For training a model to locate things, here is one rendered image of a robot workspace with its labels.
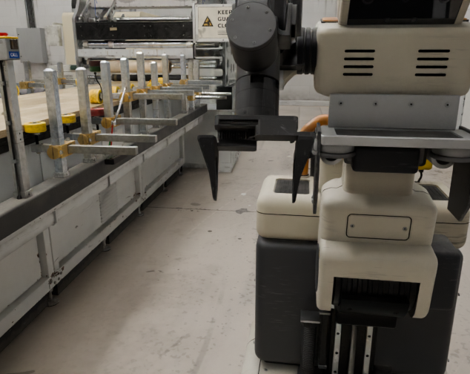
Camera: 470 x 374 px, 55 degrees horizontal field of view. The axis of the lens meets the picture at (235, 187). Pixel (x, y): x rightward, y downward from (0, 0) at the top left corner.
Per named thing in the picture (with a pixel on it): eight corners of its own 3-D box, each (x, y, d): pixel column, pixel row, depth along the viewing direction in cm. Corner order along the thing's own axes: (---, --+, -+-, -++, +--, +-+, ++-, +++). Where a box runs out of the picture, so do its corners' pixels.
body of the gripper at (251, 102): (298, 130, 54) (299, 73, 55) (213, 128, 54) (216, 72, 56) (293, 147, 60) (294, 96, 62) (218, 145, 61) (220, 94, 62)
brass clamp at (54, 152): (77, 152, 185) (76, 140, 183) (61, 159, 172) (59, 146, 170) (63, 151, 186) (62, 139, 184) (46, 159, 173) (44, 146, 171)
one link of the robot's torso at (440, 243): (324, 295, 119) (330, 207, 112) (437, 304, 115) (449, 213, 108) (329, 361, 94) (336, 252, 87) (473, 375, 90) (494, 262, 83)
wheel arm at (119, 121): (178, 126, 224) (177, 117, 223) (176, 127, 221) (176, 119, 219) (95, 124, 230) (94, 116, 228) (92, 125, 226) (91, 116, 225)
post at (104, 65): (117, 158, 229) (110, 60, 215) (114, 159, 226) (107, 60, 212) (110, 158, 229) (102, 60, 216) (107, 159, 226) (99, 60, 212)
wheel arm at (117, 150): (138, 155, 178) (138, 145, 177) (136, 157, 175) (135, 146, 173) (36, 152, 184) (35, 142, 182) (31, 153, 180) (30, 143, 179)
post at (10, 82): (33, 194, 156) (15, 59, 143) (25, 199, 151) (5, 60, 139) (21, 194, 157) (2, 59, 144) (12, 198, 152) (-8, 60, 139)
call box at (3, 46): (21, 61, 144) (18, 36, 142) (8, 62, 138) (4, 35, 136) (1, 61, 145) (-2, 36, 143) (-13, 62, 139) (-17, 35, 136)
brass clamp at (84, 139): (103, 140, 208) (101, 130, 207) (90, 146, 196) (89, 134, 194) (90, 140, 209) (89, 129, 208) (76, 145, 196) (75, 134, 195)
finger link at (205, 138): (254, 195, 52) (256, 119, 54) (193, 194, 52) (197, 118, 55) (254, 205, 59) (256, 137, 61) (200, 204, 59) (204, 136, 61)
